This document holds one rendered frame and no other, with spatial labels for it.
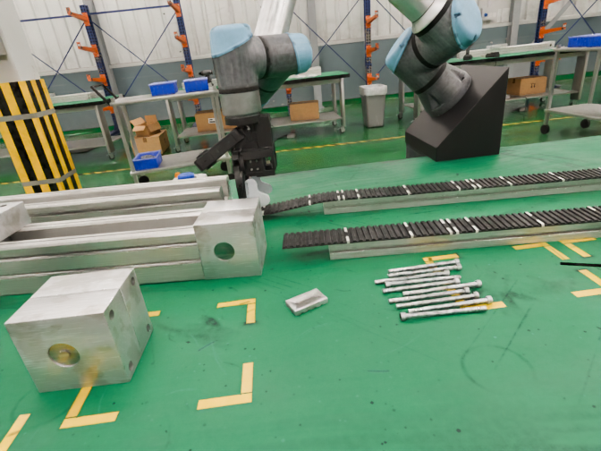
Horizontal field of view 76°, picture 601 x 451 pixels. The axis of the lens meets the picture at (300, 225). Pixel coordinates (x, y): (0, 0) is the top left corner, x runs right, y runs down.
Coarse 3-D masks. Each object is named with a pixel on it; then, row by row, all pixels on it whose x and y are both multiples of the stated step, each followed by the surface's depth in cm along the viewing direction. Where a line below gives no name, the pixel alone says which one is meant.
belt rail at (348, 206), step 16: (448, 192) 77; (464, 192) 77; (480, 192) 78; (496, 192) 78; (512, 192) 77; (528, 192) 77; (544, 192) 77; (560, 192) 77; (336, 208) 79; (352, 208) 79; (368, 208) 79; (384, 208) 79
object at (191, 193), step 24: (48, 192) 84; (72, 192) 82; (96, 192) 82; (120, 192) 82; (144, 192) 82; (168, 192) 76; (192, 192) 75; (216, 192) 74; (48, 216) 77; (72, 216) 77; (96, 216) 77
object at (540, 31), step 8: (544, 0) 717; (552, 0) 700; (560, 0) 686; (544, 8) 722; (576, 8) 733; (544, 16) 728; (544, 24) 734; (536, 32) 749; (544, 32) 730; (536, 40) 755; (536, 64) 762; (536, 72) 769; (560, 88) 712
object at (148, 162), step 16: (192, 80) 330; (144, 96) 351; (160, 96) 330; (176, 96) 328; (192, 96) 331; (128, 128) 372; (128, 160) 336; (144, 160) 342; (160, 160) 362; (176, 160) 366; (192, 160) 360; (224, 160) 411; (144, 176) 393
